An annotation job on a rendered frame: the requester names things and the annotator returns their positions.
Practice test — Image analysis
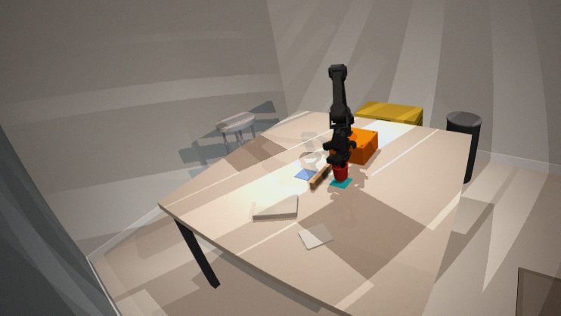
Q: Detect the light brown wooden bar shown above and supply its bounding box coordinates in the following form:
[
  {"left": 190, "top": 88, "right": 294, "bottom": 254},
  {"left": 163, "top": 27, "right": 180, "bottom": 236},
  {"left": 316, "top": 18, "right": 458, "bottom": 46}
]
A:
[{"left": 310, "top": 163, "right": 333, "bottom": 190}]

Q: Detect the beige flat square pad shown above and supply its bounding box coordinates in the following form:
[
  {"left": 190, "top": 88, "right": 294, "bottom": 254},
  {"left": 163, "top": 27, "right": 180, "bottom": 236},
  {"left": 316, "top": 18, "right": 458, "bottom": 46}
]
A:
[{"left": 298, "top": 223, "right": 333, "bottom": 250}]

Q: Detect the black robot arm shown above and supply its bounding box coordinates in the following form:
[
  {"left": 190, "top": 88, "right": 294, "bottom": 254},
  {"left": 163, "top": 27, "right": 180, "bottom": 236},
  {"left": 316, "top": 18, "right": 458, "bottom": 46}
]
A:
[{"left": 322, "top": 64, "right": 354, "bottom": 151}]

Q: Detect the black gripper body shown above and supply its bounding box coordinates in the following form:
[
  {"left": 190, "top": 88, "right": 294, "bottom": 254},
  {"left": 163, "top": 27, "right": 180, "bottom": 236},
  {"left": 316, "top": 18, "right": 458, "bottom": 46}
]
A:
[{"left": 326, "top": 138, "right": 357, "bottom": 166}]

